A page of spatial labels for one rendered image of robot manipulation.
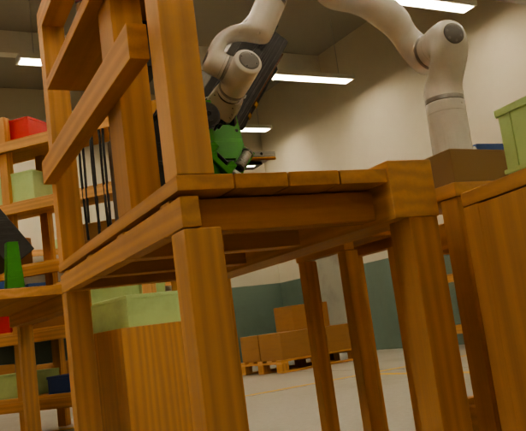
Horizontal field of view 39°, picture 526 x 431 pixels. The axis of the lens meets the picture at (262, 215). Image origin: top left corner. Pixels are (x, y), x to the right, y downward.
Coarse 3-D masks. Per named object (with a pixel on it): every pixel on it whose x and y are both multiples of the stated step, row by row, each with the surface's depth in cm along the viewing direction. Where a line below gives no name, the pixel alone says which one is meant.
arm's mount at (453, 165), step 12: (432, 156) 214; (444, 156) 209; (456, 156) 208; (468, 156) 210; (480, 156) 212; (492, 156) 214; (504, 156) 216; (432, 168) 214; (444, 168) 210; (456, 168) 207; (468, 168) 209; (480, 168) 211; (492, 168) 213; (504, 168) 215; (444, 180) 210; (456, 180) 206; (468, 180) 208; (480, 180) 210
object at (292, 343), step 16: (288, 320) 902; (304, 320) 904; (256, 336) 859; (272, 336) 835; (288, 336) 833; (304, 336) 849; (336, 336) 877; (256, 352) 860; (272, 352) 835; (288, 352) 828; (304, 352) 844; (336, 352) 870; (288, 368) 823; (304, 368) 837
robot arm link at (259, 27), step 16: (256, 0) 219; (272, 0) 217; (256, 16) 216; (272, 16) 217; (224, 32) 212; (240, 32) 214; (256, 32) 215; (272, 32) 218; (224, 48) 213; (208, 64) 210; (224, 64) 210
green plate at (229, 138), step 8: (224, 128) 241; (232, 128) 242; (216, 136) 238; (224, 136) 239; (232, 136) 241; (240, 136) 242; (224, 144) 238; (232, 144) 239; (240, 144) 241; (224, 152) 237; (232, 152) 238
